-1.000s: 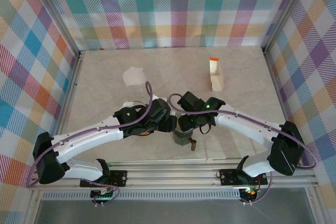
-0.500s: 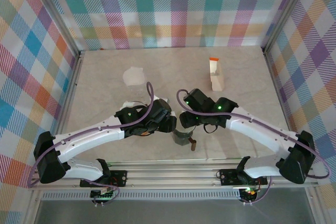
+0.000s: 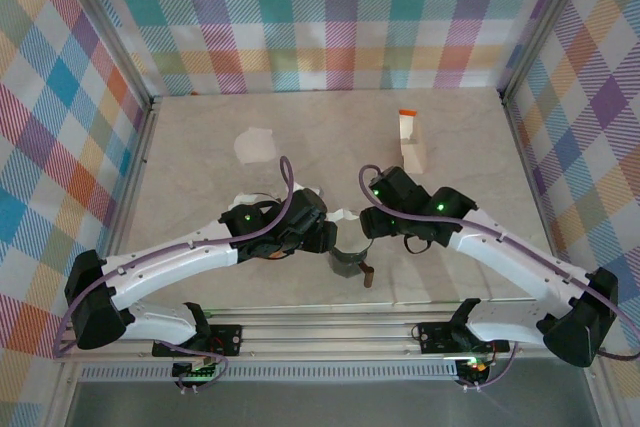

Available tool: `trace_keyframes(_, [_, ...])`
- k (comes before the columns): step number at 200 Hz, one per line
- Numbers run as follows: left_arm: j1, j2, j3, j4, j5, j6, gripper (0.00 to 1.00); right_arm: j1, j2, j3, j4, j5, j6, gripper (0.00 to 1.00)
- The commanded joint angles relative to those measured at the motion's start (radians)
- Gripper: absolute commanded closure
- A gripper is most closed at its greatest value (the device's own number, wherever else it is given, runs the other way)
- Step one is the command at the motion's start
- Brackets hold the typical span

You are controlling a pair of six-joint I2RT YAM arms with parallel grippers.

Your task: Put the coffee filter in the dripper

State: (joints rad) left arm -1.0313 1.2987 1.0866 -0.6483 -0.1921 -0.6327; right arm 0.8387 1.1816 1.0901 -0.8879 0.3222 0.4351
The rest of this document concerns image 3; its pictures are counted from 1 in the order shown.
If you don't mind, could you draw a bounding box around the coffee filter bag orange top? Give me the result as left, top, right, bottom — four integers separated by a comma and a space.
397, 108, 429, 176

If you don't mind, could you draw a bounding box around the white paper coffee filter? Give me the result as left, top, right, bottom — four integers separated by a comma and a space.
233, 125, 279, 166
229, 190, 281, 214
327, 206, 372, 254

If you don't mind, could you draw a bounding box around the grey server with wooden handle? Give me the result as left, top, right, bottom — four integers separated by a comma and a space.
327, 248, 377, 290

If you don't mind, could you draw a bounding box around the left controller circuit board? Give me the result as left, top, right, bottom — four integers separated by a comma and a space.
171, 356, 222, 382

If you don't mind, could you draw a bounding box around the controller circuit board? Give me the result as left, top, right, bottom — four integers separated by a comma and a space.
457, 356, 494, 386
171, 356, 222, 382

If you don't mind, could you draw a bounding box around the right controller circuit board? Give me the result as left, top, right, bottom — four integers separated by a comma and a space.
457, 356, 494, 386

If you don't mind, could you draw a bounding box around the aluminium mounting rail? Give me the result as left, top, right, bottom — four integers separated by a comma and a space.
53, 302, 610, 364

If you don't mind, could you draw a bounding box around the aluminium side rail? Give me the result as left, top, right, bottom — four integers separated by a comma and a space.
107, 95, 164, 258
501, 89, 571, 279

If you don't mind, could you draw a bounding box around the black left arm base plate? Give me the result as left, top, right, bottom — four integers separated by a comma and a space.
151, 323, 244, 359

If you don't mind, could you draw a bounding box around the grey slotted cable duct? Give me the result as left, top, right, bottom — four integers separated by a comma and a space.
79, 364, 459, 383

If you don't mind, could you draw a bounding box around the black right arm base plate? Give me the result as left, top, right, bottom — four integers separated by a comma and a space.
416, 320, 512, 355

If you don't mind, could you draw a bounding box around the aluminium frame post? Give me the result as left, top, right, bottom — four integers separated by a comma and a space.
498, 0, 597, 101
53, 0, 154, 107

